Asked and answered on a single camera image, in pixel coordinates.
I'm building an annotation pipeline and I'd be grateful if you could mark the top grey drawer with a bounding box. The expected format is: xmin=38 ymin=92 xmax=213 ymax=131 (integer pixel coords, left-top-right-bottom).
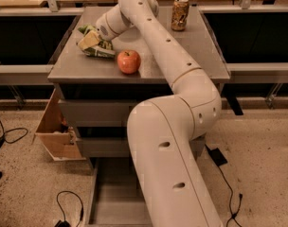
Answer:
xmin=59 ymin=99 xmax=136 ymax=127

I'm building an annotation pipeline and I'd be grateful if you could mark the cardboard box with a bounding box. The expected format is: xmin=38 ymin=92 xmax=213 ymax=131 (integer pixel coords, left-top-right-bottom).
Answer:
xmin=35 ymin=90 xmax=83 ymax=161

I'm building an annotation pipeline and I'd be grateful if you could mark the middle grey drawer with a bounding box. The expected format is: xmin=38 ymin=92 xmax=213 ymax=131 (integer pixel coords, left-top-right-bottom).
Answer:
xmin=76 ymin=137 xmax=205 ymax=158

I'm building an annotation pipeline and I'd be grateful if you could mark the green jalapeno chip bag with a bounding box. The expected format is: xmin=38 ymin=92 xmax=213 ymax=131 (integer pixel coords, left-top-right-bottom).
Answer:
xmin=78 ymin=25 xmax=116 ymax=59

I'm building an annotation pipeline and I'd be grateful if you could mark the grey drawer cabinet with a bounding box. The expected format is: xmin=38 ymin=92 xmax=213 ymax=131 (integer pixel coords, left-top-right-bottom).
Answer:
xmin=47 ymin=6 xmax=231 ymax=159

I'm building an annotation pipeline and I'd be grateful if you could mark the black cable bottom left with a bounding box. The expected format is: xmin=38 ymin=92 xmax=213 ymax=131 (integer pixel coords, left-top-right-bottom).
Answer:
xmin=54 ymin=190 xmax=85 ymax=227

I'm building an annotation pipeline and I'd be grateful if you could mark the grey drawer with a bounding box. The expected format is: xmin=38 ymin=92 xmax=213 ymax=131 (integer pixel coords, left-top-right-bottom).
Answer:
xmin=59 ymin=99 xmax=136 ymax=127
xmin=76 ymin=137 xmax=205 ymax=158
xmin=84 ymin=158 xmax=153 ymax=227

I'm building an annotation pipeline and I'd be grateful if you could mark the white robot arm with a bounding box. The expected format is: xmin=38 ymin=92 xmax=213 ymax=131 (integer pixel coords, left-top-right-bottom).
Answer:
xmin=96 ymin=0 xmax=223 ymax=227

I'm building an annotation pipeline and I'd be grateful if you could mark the gold soda can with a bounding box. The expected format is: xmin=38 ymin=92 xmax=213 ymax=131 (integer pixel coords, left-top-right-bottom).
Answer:
xmin=171 ymin=0 xmax=189 ymax=31

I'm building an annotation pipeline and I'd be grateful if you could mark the red apple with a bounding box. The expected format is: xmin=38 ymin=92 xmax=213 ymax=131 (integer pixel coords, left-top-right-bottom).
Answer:
xmin=117 ymin=50 xmax=141 ymax=75

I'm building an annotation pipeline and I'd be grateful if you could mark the black cable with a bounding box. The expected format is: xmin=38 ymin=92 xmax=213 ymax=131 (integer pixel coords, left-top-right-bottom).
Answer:
xmin=0 ymin=110 xmax=29 ymax=154
xmin=54 ymin=190 xmax=85 ymax=227

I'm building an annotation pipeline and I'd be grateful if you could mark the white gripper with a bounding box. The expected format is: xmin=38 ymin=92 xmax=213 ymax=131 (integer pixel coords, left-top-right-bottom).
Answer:
xmin=78 ymin=5 xmax=133 ymax=50

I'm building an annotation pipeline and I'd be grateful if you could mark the bottom grey drawer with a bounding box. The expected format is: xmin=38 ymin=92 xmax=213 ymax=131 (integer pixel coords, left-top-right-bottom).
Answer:
xmin=84 ymin=158 xmax=153 ymax=227

